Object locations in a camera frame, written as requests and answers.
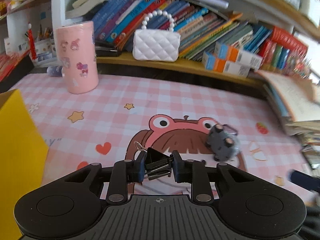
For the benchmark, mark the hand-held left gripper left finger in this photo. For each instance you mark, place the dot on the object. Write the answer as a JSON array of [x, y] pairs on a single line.
[[140, 167]]

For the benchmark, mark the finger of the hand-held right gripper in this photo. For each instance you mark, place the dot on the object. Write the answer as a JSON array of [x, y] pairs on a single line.
[[302, 180]]

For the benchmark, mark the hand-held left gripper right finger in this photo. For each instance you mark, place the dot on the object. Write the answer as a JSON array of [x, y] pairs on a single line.
[[178, 167]]

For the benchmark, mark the black binder clip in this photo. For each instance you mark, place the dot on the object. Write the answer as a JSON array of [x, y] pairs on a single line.
[[157, 162]]

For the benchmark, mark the yellow cardboard box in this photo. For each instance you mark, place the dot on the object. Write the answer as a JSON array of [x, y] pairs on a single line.
[[17, 155]]

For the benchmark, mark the pink checked printed tablecloth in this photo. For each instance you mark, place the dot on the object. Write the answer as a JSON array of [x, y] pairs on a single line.
[[112, 100]]

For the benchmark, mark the stack of books and papers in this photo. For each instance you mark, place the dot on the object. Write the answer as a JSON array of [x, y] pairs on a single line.
[[287, 97]]

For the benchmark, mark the sparkly ornament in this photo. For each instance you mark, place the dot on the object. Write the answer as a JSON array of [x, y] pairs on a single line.
[[298, 68]]

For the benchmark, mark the black flat case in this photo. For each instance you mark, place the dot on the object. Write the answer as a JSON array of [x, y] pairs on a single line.
[[107, 50]]

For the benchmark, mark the pink cartoon cylinder container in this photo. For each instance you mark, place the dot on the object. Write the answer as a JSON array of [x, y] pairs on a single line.
[[77, 62]]

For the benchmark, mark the row of thick dictionaries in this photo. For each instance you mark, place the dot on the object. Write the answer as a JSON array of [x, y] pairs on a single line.
[[277, 55]]

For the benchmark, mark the row of colourful thin books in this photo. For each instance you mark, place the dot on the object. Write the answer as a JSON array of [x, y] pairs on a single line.
[[195, 30]]

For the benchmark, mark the red thick dictionary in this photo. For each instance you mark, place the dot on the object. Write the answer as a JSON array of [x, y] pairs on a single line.
[[290, 38]]

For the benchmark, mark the white pen holder set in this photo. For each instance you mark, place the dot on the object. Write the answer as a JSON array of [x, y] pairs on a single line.
[[45, 51]]

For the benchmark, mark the red paper packaging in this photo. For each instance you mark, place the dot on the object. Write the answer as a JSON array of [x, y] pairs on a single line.
[[12, 65]]

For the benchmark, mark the red hanging tassel charm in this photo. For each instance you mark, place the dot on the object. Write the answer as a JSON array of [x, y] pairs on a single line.
[[32, 42]]

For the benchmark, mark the white storage container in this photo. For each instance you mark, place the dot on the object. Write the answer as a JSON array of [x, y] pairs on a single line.
[[310, 5]]

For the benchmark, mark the white box red label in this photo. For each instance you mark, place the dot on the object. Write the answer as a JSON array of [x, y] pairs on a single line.
[[9, 46]]

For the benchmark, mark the wooden bookshelf white frame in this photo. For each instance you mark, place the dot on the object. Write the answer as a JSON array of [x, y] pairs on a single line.
[[175, 67]]

